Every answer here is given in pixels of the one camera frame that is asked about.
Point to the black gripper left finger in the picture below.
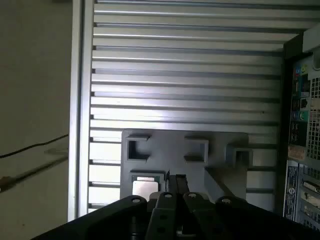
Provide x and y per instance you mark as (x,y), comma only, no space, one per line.
(162,215)

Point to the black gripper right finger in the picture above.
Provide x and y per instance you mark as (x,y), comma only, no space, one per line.
(195,215)

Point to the silver CPU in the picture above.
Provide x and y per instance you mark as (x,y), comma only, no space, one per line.
(145,187)

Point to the grey parts rack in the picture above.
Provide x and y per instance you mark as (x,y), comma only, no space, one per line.
(170,150)

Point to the black open PC case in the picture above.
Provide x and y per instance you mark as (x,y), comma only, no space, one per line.
(315,125)

